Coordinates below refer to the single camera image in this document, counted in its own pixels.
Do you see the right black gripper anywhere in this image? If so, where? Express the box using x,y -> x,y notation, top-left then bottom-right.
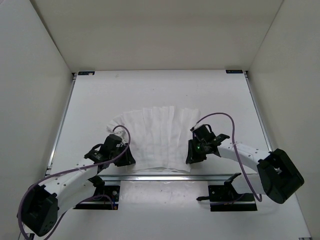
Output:
186,139 -> 208,164

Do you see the white pleated skirt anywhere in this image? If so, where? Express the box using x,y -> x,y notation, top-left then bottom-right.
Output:
106,106 -> 201,173

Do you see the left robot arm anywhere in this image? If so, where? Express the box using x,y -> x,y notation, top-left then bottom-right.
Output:
17,134 -> 136,237

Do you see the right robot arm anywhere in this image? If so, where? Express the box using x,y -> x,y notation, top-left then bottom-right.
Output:
186,124 -> 305,204

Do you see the right blue corner label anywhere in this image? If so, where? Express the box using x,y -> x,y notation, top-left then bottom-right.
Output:
225,69 -> 243,74

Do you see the blue corner label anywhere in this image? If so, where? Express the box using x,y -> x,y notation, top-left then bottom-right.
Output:
77,71 -> 95,76
225,69 -> 243,74

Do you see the left blue corner label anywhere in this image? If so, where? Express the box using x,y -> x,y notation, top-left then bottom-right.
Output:
77,71 -> 95,76

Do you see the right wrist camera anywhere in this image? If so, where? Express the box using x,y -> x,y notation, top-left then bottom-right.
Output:
190,125 -> 202,135

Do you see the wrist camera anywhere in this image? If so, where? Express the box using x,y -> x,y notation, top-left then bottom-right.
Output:
190,125 -> 202,135
114,129 -> 127,142

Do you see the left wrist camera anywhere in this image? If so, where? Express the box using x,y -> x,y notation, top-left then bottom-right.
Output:
114,129 -> 127,142

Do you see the aluminium rail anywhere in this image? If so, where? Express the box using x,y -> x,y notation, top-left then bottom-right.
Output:
99,174 -> 263,182

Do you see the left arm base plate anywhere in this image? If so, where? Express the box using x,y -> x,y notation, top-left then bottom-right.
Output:
74,176 -> 121,211

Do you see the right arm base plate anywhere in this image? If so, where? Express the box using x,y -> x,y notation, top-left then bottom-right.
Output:
196,173 -> 258,212

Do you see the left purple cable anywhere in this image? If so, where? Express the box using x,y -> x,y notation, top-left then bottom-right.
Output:
16,124 -> 133,238

